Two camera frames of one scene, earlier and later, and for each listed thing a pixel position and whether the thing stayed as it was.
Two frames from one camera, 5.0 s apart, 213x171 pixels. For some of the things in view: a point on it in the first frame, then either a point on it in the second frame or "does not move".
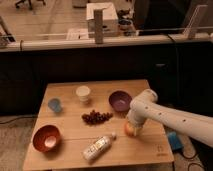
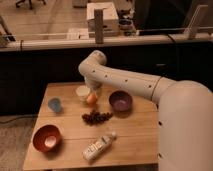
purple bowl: (120, 100) does not move
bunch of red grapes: (95, 118) does not move
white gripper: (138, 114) to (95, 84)
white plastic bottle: (98, 147) does not move
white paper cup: (83, 92) does not move
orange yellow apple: (129, 129) to (91, 98)
